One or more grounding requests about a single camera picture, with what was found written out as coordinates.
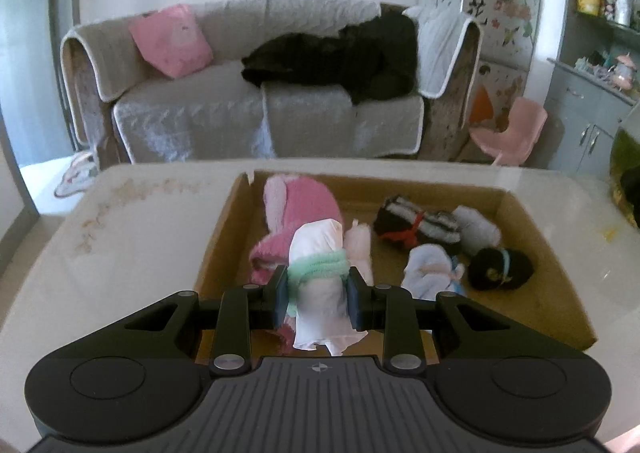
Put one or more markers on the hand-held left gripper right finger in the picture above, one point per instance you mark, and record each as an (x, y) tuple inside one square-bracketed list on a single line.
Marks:
[(355, 300)]

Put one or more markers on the yellow jar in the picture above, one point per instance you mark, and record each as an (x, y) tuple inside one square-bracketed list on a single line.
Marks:
[(589, 0)]

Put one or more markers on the brown cardboard box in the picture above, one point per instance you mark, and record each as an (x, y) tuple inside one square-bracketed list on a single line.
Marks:
[(540, 293)]

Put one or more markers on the grey shelf cabinet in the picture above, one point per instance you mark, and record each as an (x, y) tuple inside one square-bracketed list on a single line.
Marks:
[(575, 123)]

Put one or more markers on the grey door frame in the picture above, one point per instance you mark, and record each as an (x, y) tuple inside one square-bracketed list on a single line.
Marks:
[(62, 58)]

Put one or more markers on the silver canister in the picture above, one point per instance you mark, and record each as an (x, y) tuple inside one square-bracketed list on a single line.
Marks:
[(623, 5)]

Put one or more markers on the black sock blue band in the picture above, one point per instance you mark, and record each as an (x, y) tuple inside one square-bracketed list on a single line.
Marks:
[(515, 269)]

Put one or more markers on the grey white sock roll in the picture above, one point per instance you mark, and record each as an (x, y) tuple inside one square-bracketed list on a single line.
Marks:
[(480, 228)]

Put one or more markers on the glass fish bowl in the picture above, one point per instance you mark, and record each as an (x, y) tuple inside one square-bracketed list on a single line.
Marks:
[(627, 168)]

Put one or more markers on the dark clothing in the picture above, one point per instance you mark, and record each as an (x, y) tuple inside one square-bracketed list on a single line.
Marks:
[(330, 58)]

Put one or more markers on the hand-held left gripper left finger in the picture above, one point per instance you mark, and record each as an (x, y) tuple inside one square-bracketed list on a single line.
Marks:
[(281, 298)]

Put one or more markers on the pink plastic chair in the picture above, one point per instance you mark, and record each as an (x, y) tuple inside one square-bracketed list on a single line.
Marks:
[(515, 133)]

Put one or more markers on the grey covered sofa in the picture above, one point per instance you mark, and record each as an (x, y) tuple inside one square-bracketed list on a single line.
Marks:
[(190, 123)]

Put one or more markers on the white desktop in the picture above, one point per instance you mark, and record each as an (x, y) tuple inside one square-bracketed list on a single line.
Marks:
[(150, 243)]

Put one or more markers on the white sock roll green band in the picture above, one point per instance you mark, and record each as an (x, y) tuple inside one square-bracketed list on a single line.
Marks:
[(320, 303)]

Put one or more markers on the grey door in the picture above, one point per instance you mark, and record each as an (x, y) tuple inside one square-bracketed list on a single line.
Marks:
[(20, 43)]

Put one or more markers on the black striped sock red band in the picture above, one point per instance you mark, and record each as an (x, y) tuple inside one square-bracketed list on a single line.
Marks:
[(400, 220)]

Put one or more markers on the pink figurine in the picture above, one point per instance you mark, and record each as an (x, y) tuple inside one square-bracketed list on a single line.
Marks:
[(626, 72)]

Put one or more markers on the light blue sock roll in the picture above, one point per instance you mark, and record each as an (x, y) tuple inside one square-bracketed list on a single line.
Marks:
[(425, 270)]

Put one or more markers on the pink cushion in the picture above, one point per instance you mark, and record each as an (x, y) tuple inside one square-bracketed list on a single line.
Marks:
[(170, 40)]

